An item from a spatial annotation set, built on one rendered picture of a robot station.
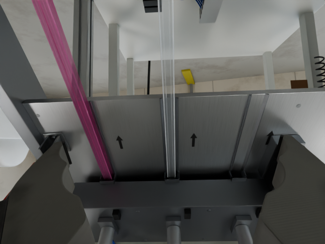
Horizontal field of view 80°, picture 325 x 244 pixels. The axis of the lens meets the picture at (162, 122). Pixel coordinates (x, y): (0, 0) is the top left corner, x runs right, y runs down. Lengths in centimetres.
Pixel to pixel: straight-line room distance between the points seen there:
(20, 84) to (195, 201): 29
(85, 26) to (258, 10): 53
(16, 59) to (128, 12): 46
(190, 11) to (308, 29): 39
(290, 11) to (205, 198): 67
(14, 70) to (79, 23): 35
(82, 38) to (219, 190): 49
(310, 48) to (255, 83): 266
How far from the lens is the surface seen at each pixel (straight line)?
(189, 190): 34
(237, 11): 76
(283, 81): 354
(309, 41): 83
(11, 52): 31
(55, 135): 32
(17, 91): 31
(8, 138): 366
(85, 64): 56
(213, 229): 40
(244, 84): 342
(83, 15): 63
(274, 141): 32
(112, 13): 72
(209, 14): 66
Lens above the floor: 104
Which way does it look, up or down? 7 degrees down
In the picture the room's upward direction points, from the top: 178 degrees clockwise
